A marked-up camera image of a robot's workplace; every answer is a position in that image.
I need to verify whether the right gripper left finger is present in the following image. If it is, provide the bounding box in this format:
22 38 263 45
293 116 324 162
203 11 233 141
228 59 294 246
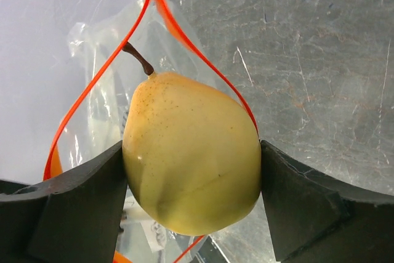
1 142 127 263

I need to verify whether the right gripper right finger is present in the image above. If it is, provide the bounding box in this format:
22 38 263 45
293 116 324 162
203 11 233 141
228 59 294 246
261 140 393 262

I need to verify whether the yellow pear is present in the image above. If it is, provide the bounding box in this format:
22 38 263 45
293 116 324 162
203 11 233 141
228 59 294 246
122 44 261 236

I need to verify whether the clear zip top bag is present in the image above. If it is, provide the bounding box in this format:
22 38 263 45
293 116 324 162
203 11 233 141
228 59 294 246
42 0 275 263

